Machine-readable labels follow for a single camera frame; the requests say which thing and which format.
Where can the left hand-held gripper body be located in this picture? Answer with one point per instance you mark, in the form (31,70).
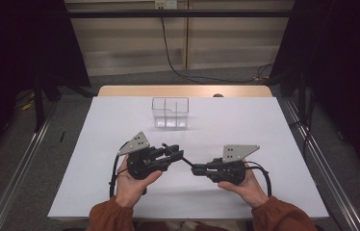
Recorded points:
(138,144)

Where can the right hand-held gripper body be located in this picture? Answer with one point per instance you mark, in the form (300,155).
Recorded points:
(237,151)

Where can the clear plastic organizer box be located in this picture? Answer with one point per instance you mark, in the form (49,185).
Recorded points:
(170,114)

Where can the person's right hand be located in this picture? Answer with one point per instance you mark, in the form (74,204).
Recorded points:
(252,191)

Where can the person's left hand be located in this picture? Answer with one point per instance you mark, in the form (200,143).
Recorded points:
(130,191)

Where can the white table board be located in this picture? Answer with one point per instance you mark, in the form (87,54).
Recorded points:
(184,199)

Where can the dark round table grommet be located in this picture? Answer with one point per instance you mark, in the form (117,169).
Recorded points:
(218,95)

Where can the small black stick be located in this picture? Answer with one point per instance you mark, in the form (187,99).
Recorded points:
(62,136)

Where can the black metal stand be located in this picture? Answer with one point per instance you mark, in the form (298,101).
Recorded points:
(302,96)
(38,106)

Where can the black curtain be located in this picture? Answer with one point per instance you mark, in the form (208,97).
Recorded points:
(345,64)
(14,48)

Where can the aluminium floor rail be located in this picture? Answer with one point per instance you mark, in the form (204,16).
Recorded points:
(17,179)
(348,208)

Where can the black horizontal frame bar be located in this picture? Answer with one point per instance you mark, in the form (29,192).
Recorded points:
(136,13)

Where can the white wall socket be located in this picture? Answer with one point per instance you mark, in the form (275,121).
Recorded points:
(166,4)

